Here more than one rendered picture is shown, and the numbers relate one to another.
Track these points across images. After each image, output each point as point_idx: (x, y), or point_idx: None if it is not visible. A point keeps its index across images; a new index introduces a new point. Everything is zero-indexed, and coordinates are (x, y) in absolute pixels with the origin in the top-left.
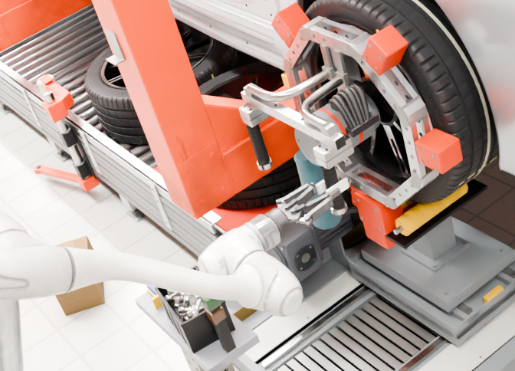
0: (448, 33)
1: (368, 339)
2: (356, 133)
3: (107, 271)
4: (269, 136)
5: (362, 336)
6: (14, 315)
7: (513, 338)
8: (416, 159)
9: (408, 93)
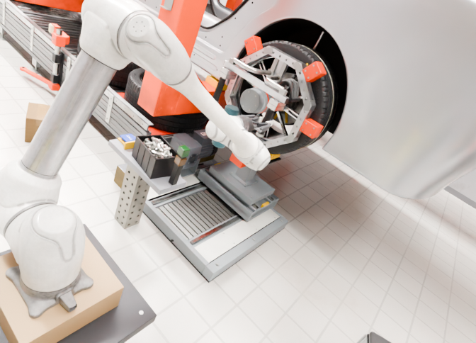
0: (331, 81)
1: (204, 207)
2: (292, 100)
3: (196, 89)
4: None
5: (201, 204)
6: (105, 87)
7: (268, 225)
8: (298, 128)
9: (312, 96)
